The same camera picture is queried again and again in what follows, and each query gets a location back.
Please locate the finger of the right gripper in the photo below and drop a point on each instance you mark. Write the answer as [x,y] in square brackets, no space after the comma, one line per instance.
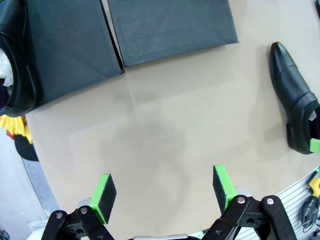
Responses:
[315,145]

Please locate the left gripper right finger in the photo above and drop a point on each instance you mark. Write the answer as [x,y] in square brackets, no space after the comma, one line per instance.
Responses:
[225,190]

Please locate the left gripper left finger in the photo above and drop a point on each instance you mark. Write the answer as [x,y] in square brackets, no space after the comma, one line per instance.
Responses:
[100,200]

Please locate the black leather dress shoe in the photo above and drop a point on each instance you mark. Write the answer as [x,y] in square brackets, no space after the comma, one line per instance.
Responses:
[287,80]
[22,82]

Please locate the black metal shoe stand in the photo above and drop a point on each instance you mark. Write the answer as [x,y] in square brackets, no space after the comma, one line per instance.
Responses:
[170,30]
[70,50]

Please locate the yellow plastic clamp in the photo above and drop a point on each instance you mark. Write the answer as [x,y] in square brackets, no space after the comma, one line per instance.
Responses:
[315,186]

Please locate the yellow and black fabric item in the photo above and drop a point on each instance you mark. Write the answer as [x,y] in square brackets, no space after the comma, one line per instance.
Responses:
[10,125]

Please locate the aluminium frame rail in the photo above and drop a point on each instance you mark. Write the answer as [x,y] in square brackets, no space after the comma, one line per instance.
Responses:
[292,195]

